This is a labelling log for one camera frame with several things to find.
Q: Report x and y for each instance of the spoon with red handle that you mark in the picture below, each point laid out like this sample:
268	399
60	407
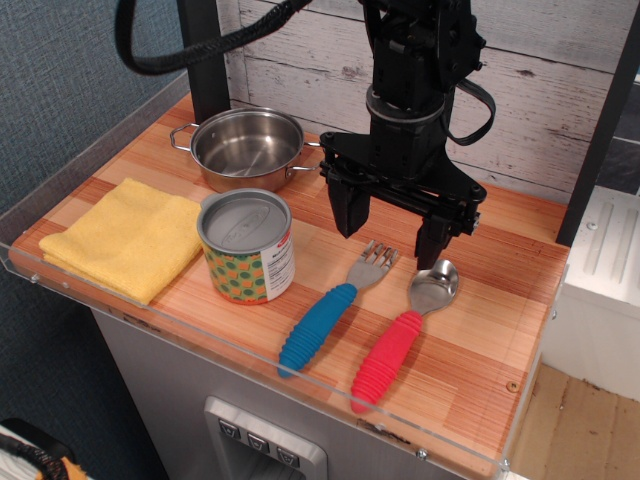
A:
430	291

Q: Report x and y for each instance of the small steel pot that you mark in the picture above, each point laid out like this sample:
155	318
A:
245	148

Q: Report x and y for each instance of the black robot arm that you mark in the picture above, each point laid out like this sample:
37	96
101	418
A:
423	52

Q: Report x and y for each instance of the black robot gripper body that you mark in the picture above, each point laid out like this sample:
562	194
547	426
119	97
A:
403	161

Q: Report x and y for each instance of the yellow folded cloth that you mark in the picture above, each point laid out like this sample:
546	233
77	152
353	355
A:
135	241

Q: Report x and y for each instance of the fork with blue handle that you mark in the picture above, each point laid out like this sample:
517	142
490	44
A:
310	333

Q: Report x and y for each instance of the black vertical post right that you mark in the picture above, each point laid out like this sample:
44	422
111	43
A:
605	128

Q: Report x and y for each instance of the toy can with grey lid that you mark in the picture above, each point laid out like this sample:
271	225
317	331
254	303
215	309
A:
247	240

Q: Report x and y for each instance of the black and orange object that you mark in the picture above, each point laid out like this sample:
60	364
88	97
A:
28	452

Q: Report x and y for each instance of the white plastic toy furniture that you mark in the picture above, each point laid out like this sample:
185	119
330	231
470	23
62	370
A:
593	332

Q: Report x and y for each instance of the grey toy fridge cabinet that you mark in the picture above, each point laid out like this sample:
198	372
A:
218	411

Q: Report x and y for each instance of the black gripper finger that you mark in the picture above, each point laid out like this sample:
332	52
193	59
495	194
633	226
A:
350	206
433	237

